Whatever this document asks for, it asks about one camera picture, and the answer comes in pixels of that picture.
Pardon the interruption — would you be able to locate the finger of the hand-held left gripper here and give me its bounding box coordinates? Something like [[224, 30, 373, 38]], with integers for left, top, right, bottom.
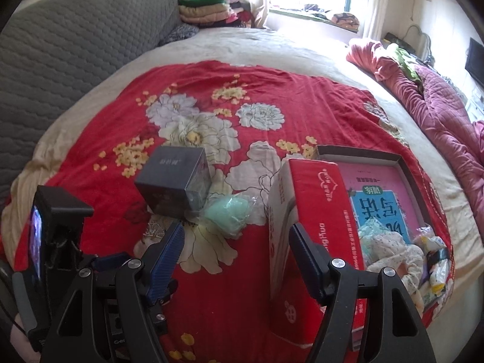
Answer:
[[92, 251, 132, 273]]

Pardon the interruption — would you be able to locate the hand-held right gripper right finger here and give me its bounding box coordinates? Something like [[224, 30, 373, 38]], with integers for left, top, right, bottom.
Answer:
[[288, 224, 433, 363]]

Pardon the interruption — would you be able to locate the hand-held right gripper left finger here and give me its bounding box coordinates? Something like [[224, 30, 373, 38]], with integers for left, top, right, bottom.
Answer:
[[40, 222, 186, 363]]

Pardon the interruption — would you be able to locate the red cardboard box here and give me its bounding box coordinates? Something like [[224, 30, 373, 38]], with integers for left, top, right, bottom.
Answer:
[[268, 144, 452, 352]]

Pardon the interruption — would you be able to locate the teal floral tissue pack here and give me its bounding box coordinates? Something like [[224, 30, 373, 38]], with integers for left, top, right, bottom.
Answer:
[[357, 217, 394, 246]]

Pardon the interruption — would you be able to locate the white floral cloth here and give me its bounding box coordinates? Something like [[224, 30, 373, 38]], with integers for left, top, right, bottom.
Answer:
[[365, 231, 426, 292]]

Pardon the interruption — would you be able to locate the plush doll with pink dress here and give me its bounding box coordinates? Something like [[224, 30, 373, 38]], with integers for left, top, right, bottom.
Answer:
[[397, 263, 430, 312]]

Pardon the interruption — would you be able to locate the yellow white snack packet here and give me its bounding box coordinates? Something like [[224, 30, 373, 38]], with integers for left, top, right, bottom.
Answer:
[[412, 234, 449, 299]]

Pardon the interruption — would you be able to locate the dark blue box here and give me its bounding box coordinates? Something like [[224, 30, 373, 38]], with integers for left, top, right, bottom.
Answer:
[[134, 146, 209, 218]]

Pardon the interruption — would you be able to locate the mint green item in bag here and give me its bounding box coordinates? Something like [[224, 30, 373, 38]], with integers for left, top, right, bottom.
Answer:
[[202, 193, 260, 240]]

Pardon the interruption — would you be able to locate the pink book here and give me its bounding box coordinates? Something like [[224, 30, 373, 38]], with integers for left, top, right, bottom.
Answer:
[[338, 161, 428, 244]]

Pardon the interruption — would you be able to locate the red floral blanket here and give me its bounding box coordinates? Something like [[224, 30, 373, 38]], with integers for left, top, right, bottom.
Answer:
[[0, 60, 454, 363]]

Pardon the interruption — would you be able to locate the grey quilted headboard cover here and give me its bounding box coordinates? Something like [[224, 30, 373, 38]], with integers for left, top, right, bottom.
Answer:
[[0, 0, 182, 205]]

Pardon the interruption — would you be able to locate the pink quilt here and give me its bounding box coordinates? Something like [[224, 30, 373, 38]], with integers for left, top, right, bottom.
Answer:
[[346, 38, 484, 208]]

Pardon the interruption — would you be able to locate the dark patterned pillow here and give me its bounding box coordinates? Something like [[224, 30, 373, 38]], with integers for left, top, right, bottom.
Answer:
[[159, 23, 199, 48]]

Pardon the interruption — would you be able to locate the green cloth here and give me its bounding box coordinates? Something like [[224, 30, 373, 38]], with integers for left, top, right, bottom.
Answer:
[[386, 43, 422, 84]]

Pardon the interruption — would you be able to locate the white cabinet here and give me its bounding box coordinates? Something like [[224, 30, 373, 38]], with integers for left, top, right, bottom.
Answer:
[[467, 94, 484, 122]]

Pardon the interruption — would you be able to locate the black case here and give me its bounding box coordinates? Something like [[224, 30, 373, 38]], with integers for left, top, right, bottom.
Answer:
[[382, 32, 407, 48]]

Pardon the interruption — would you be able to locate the dark floral cloth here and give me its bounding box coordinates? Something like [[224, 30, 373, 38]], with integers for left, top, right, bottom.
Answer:
[[302, 4, 360, 31]]

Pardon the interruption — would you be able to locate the stack of folded blankets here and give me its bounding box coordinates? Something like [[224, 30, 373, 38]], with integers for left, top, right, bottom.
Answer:
[[178, 0, 254, 29]]

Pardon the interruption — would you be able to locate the black television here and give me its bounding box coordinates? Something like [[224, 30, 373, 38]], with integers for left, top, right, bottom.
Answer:
[[464, 38, 484, 87]]

